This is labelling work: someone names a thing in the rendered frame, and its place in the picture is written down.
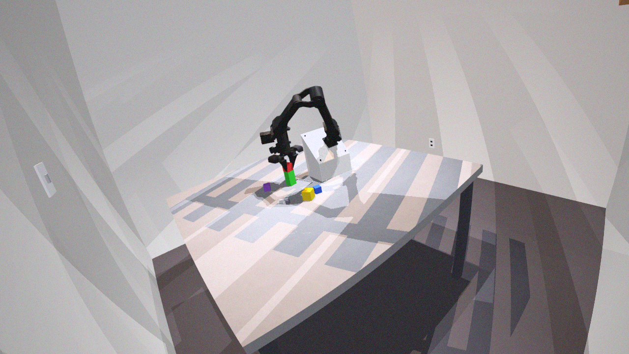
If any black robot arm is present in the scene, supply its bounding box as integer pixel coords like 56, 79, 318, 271
260, 86, 342, 148

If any red block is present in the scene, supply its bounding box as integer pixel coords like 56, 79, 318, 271
282, 162, 293, 173

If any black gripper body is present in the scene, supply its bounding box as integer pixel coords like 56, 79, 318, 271
268, 139, 303, 164

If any yellow block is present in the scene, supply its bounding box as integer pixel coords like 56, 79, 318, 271
301, 188, 315, 201

